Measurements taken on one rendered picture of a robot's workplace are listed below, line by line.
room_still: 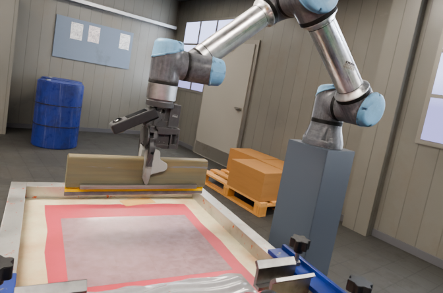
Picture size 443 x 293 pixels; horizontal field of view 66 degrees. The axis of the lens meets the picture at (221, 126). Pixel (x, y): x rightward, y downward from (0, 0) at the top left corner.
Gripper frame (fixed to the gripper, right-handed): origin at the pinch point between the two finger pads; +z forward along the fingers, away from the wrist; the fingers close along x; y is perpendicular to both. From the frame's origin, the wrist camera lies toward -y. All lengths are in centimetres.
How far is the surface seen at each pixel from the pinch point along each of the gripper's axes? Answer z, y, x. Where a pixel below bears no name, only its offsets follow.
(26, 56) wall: -19, -46, 607
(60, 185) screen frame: 9.9, -17.1, 20.9
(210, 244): 13.6, 16.6, -12.3
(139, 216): 13.5, 2.8, 5.7
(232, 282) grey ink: 13.2, 13.6, -28.8
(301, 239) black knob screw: 3.2, 27.5, -31.7
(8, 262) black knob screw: 2.9, -26.8, -31.4
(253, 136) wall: 46, 283, 363
